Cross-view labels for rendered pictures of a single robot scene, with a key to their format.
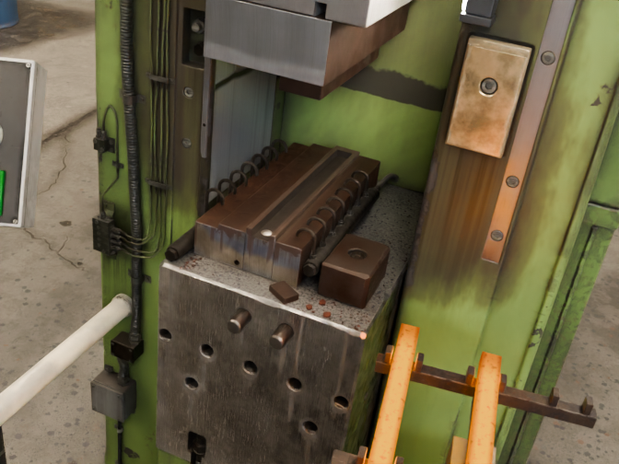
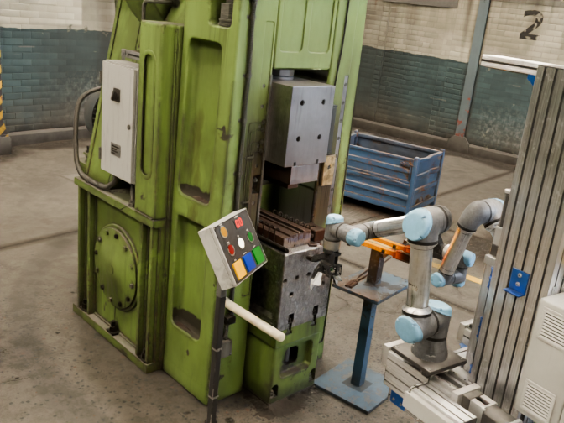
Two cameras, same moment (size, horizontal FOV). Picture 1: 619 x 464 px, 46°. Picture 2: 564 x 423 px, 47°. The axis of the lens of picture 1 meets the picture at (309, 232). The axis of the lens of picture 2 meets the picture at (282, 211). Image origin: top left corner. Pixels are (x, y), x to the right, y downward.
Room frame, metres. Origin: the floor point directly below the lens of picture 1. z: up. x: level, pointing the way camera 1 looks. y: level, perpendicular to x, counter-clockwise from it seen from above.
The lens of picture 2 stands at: (-0.31, 3.06, 2.17)
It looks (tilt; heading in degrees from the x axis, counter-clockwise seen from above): 18 degrees down; 296
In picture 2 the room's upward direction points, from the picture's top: 6 degrees clockwise
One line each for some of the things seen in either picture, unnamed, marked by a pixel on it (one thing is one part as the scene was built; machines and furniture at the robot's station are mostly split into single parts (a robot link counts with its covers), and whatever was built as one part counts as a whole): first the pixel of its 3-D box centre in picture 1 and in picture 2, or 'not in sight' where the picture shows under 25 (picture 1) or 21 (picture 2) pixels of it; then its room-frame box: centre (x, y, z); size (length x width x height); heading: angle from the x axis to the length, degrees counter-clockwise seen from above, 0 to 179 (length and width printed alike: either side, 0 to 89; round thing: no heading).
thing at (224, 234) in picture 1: (296, 201); (270, 227); (1.26, 0.03, 0.96); 0.42 x 0.20 x 0.09; 161
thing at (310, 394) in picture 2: not in sight; (284, 397); (1.01, 0.12, 0.01); 0.58 x 0.39 x 0.01; 71
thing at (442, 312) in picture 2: not in sight; (435, 317); (0.18, 0.58, 0.98); 0.13 x 0.12 x 0.14; 70
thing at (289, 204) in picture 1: (309, 188); (274, 220); (1.25, 0.01, 0.99); 0.42 x 0.05 x 0.01; 161
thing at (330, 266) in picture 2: not in sight; (330, 261); (0.69, 0.53, 1.07); 0.09 x 0.08 x 0.12; 153
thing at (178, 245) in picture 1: (226, 209); (262, 238); (1.23, 0.17, 0.93); 0.40 x 0.03 x 0.03; 161
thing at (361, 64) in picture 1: (334, 56); (274, 175); (1.29, 0.00, 1.24); 0.30 x 0.07 x 0.06; 161
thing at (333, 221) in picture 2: not in sight; (334, 227); (0.69, 0.53, 1.23); 0.09 x 0.08 x 0.11; 160
